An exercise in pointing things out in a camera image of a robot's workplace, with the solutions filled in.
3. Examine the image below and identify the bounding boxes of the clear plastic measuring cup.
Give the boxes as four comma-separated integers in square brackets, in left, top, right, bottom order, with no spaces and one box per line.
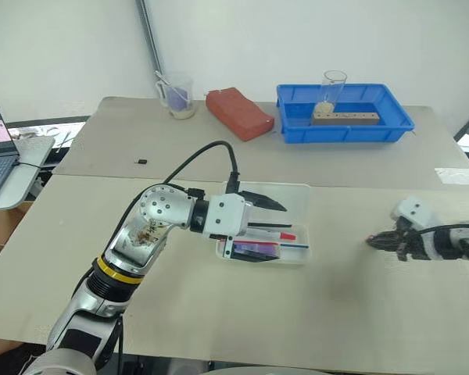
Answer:
[154,71,199,120]

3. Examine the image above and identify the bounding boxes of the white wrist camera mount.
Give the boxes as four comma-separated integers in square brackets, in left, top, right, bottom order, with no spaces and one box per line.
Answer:
[202,192,255,240]
[389,196,435,232]

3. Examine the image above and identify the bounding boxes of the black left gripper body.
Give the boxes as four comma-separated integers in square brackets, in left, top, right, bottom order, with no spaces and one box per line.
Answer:
[234,195,259,238]

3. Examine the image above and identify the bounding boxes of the red brick-shaped block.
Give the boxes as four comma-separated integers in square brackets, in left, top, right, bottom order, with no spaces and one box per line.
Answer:
[205,86,276,142]

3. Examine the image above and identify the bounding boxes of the beige cardboard table sheet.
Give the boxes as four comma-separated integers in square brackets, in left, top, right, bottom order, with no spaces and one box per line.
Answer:
[52,96,469,193]
[0,173,469,374]

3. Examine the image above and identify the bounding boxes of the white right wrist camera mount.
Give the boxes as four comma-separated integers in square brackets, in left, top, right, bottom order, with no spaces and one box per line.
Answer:
[389,196,435,232]

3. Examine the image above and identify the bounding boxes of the metal wall conduit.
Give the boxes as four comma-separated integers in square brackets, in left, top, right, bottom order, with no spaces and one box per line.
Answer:
[134,0,166,76]

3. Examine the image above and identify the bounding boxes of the red marker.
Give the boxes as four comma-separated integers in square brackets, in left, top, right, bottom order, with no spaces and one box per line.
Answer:
[238,229,299,241]

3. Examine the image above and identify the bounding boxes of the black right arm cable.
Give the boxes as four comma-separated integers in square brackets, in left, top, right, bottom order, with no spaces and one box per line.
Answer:
[417,222,469,236]

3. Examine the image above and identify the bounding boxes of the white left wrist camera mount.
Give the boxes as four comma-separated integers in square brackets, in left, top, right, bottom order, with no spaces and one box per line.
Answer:
[202,192,255,240]

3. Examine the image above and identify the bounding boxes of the clear plastic pencil case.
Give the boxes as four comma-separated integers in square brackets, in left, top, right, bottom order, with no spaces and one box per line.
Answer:
[214,180,312,266]

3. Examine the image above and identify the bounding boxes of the blue plastic bin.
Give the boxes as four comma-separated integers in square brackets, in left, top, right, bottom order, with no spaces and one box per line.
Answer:
[275,83,416,145]

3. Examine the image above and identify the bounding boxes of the black laptop cable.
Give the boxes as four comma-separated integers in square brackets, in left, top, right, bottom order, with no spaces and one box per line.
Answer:
[10,159,43,170]

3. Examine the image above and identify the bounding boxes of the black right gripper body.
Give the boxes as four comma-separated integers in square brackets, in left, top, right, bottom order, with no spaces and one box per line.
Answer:
[393,218,425,263]

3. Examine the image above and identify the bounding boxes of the clear glass cylinder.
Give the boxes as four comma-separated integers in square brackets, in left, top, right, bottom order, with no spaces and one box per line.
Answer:
[314,70,349,117]

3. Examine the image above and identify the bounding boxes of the wooden block with holes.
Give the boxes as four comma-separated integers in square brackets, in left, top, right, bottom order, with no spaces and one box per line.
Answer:
[310,110,380,127]

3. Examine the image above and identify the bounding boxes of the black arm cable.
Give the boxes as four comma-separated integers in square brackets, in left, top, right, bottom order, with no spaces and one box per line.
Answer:
[417,222,469,236]
[115,140,242,235]

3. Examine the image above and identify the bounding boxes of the brown cardboard box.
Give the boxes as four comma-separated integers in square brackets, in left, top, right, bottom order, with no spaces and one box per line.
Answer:
[0,201,34,251]

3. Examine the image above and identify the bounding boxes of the grey side table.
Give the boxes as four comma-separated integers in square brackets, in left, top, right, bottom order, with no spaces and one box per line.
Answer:
[0,134,56,213]

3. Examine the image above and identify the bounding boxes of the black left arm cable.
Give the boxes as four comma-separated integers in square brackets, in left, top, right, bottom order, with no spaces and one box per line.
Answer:
[115,140,242,235]

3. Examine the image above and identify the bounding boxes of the clear tape patch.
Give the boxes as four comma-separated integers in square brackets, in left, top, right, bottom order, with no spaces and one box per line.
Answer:
[433,166,469,185]

